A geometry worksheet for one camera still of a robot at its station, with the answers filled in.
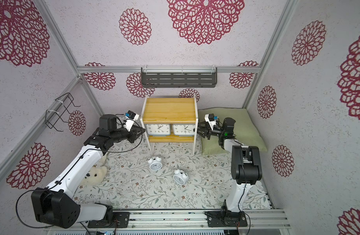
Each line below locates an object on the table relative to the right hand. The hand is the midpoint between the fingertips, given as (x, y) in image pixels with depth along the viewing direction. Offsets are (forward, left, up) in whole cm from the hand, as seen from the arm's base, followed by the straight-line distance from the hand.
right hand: (194, 126), depth 86 cm
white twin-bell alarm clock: (-17, +23, -14) cm, 32 cm away
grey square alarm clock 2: (-2, +6, -1) cm, 7 cm away
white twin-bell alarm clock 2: (-26, +8, -13) cm, 30 cm away
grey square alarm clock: (-2, +22, -1) cm, 22 cm away
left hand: (-8, +28, +5) cm, 30 cm away
